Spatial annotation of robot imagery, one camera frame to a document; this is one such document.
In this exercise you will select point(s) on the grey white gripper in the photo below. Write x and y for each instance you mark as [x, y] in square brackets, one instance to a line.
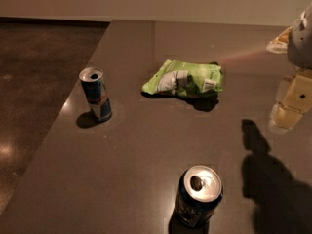
[301, 44]

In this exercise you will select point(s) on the green rice chip bag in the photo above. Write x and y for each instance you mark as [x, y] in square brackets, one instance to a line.
[185, 80]

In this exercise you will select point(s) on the blue pepsi can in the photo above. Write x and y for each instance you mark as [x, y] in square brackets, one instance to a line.
[199, 193]

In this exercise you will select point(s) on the slim red bull can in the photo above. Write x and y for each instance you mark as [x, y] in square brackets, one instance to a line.
[93, 85]

